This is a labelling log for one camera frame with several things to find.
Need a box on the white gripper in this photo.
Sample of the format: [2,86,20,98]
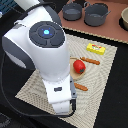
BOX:
[43,75,77,115]

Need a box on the red toy tomato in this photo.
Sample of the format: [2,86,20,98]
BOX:
[73,60,86,74]

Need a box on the yellow toy butter box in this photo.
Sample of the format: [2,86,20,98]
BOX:
[86,43,105,55]

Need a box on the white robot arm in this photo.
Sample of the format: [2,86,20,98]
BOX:
[2,0,76,118]

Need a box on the round wooden plate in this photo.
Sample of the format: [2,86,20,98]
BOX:
[70,57,85,81]

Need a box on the beige woven placemat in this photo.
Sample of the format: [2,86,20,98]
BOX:
[16,34,117,128]

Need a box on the pink wooden tray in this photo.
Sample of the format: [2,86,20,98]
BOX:
[59,1,128,43]

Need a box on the small grey pot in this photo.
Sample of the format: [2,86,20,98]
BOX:
[62,2,82,21]

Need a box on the large grey pot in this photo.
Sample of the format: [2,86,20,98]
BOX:
[84,2,110,27]

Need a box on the beige bowl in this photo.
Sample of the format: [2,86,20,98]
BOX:
[121,7,128,31]

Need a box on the fork with wooden handle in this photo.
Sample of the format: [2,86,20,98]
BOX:
[74,83,88,91]

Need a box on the knife with wooden handle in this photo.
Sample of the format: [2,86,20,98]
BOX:
[80,57,100,65]

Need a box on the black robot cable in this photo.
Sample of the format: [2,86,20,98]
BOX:
[0,1,77,118]

